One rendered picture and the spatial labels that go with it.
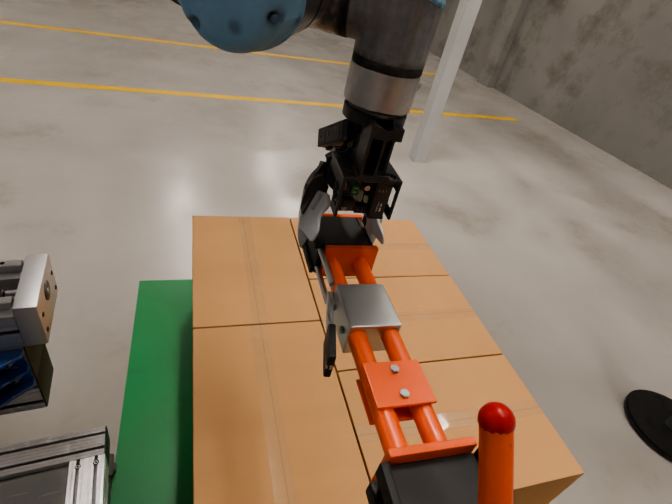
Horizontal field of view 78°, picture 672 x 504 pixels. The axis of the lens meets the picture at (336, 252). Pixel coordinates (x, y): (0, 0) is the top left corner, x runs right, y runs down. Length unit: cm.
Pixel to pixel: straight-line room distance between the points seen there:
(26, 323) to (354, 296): 55
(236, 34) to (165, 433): 158
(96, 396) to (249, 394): 84
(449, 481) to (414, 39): 39
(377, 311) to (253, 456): 70
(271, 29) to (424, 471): 35
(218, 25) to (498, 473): 34
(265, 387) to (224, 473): 24
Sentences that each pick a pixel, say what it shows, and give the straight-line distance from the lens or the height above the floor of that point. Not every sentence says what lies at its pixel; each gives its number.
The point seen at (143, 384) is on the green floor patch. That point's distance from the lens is 189.
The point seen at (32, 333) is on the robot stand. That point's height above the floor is 93.
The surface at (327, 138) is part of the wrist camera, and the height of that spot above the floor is 133.
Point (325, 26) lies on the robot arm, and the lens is 46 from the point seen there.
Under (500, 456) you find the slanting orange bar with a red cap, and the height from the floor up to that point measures 131.
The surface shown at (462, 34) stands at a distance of 385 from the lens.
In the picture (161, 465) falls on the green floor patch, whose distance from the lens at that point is 172.
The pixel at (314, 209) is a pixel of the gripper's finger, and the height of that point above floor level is 126.
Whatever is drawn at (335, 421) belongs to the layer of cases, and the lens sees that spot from 118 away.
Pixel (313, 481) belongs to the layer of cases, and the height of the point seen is 54.
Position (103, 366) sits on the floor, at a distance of 198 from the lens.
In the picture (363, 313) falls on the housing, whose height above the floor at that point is 121.
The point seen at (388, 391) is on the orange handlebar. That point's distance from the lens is 42.
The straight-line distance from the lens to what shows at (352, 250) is 55.
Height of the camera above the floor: 154
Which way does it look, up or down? 36 degrees down
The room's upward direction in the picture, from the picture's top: 14 degrees clockwise
